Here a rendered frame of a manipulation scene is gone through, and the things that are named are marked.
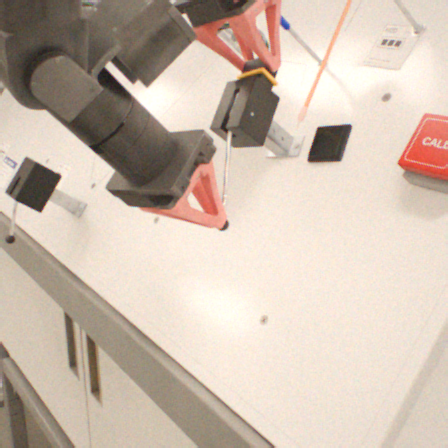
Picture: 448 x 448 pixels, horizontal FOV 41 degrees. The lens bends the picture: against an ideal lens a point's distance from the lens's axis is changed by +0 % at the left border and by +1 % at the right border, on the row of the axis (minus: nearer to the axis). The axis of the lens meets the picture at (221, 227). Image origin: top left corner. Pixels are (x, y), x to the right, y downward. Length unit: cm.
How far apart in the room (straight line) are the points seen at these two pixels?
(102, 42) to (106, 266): 40
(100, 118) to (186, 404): 30
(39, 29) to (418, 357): 35
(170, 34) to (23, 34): 12
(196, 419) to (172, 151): 27
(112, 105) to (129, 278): 32
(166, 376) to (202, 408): 7
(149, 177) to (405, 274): 23
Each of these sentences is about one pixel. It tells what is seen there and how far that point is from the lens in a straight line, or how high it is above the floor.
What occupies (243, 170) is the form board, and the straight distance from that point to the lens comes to 69.
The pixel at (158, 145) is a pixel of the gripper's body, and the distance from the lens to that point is 51.
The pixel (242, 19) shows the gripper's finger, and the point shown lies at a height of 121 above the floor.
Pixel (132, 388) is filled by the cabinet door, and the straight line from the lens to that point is 86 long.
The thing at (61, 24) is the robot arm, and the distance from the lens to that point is 41.
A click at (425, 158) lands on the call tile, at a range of 51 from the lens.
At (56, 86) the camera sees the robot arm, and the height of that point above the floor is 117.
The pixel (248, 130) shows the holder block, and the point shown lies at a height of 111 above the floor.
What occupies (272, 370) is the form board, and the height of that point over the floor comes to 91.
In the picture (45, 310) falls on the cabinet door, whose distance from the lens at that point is 115.
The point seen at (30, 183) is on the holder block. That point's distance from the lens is 87.
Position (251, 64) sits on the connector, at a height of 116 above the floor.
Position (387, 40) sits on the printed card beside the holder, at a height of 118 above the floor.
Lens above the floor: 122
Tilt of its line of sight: 20 degrees down
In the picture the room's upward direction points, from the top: straight up
